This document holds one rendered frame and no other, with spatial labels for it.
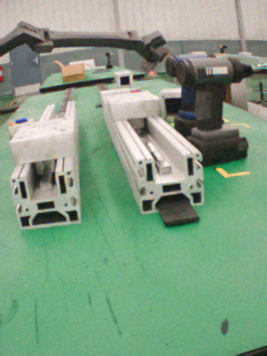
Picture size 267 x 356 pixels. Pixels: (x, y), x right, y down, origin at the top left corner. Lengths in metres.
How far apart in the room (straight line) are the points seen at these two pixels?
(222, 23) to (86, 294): 13.01
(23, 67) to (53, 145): 11.75
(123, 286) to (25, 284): 0.12
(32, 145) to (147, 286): 0.32
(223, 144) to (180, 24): 12.07
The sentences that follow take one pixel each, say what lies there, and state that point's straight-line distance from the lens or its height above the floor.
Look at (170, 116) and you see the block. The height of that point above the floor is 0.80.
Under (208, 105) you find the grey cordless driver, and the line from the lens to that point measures 0.80.
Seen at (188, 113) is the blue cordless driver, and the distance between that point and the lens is 1.02.
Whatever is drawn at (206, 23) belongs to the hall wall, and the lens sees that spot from 13.08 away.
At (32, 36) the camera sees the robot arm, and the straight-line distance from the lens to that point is 1.35.
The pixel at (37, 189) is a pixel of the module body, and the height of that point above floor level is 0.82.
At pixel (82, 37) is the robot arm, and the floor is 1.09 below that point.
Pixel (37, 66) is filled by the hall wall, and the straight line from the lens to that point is 12.33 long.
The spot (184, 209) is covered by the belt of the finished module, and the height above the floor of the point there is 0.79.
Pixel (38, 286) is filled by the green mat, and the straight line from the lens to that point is 0.47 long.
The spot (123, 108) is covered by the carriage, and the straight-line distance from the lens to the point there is 0.89.
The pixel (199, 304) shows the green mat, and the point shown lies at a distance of 0.41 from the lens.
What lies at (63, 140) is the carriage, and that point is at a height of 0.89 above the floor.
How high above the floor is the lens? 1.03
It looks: 19 degrees down
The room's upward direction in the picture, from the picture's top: 6 degrees counter-clockwise
